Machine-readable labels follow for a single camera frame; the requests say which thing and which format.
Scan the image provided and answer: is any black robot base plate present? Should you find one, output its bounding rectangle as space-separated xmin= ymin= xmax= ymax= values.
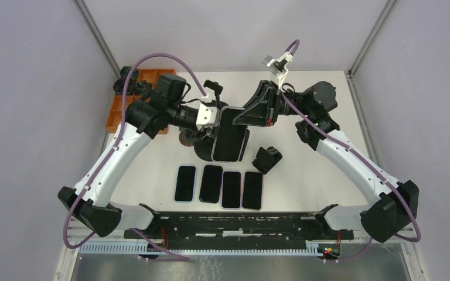
xmin=142 ymin=211 xmax=354 ymax=254

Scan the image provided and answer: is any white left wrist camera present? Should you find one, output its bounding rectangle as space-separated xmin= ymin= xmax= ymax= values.
xmin=196 ymin=93 xmax=221 ymax=131

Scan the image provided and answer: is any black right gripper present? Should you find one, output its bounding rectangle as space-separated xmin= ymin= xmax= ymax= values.
xmin=233 ymin=78 xmax=313 ymax=125

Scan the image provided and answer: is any wooden compartment tray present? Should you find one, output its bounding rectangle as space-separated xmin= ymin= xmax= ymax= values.
xmin=105 ymin=68 xmax=176 ymax=133

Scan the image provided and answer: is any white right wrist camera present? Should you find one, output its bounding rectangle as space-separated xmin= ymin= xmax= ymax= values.
xmin=262 ymin=52 xmax=294 ymax=87

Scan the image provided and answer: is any light blue cased phone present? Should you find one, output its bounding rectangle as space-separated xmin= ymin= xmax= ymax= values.
xmin=174 ymin=166 xmax=196 ymax=203

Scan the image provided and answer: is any black round base phone stand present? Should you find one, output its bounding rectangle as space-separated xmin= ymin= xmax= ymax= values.
xmin=203 ymin=80 xmax=228 ymax=109

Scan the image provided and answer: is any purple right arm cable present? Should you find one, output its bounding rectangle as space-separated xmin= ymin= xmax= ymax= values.
xmin=279 ymin=39 xmax=422 ymax=263

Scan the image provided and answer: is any black cased phone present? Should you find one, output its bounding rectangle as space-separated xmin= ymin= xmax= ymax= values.
xmin=199 ymin=165 xmax=223 ymax=204

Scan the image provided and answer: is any lilac cased phone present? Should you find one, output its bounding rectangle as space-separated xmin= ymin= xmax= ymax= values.
xmin=221 ymin=171 xmax=242 ymax=210

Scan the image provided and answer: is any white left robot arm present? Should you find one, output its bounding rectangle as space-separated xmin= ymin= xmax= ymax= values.
xmin=58 ymin=74 xmax=223 ymax=239

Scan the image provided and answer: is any clear cased phone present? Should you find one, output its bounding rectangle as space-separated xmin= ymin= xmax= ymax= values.
xmin=241 ymin=172 xmax=263 ymax=210
xmin=211 ymin=106 xmax=249 ymax=162

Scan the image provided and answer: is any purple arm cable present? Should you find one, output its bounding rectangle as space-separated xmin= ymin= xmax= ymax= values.
xmin=62 ymin=53 xmax=206 ymax=261
xmin=279 ymin=39 xmax=422 ymax=263

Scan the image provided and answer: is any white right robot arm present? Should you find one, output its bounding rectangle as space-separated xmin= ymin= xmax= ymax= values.
xmin=233 ymin=80 xmax=422 ymax=242

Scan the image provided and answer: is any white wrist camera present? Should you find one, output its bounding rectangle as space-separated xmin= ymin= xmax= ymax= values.
xmin=196 ymin=93 xmax=221 ymax=131
xmin=262 ymin=52 xmax=294 ymax=87

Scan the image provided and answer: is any wood base phone stand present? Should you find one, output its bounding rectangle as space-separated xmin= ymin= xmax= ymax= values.
xmin=179 ymin=129 xmax=196 ymax=147

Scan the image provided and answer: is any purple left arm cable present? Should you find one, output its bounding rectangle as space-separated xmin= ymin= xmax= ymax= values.
xmin=62 ymin=53 xmax=206 ymax=261

